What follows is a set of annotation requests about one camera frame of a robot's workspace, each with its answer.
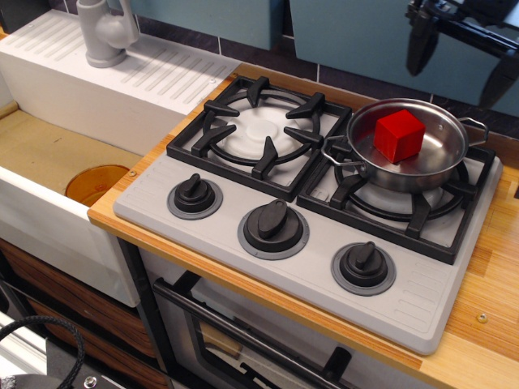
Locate black braided cable lower left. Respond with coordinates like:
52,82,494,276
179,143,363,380
0,314,87,389

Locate black left burner grate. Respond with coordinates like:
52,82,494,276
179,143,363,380
166,76,352,201

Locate oven door with black handle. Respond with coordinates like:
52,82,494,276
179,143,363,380
152,271,426,388

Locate black middle stove knob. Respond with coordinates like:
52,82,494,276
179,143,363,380
238,199,310,261

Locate wooden drawer fronts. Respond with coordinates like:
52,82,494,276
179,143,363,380
1,241,171,388

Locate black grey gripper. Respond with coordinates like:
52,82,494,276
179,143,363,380
405,1,518,109

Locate black burner grate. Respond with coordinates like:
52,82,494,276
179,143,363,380
297,135,500,265
166,76,352,201

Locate white toy sink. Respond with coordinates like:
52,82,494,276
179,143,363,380
1,10,238,307

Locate grey toy faucet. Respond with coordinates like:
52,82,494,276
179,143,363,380
76,0,139,68

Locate grey toy stove top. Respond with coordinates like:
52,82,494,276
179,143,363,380
114,76,503,354

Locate black left stove knob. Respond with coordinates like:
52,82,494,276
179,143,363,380
166,173,223,220

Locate black stove knob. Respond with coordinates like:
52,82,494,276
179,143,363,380
238,199,310,261
166,173,223,220
331,242,397,297

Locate stainless steel pan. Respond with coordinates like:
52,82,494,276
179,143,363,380
321,98,489,193

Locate black right burner grate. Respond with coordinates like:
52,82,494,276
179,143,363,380
297,135,500,265

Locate black right stove knob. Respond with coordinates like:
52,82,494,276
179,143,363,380
331,242,397,297

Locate red wooden cube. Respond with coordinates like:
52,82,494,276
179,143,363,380
373,109,426,164

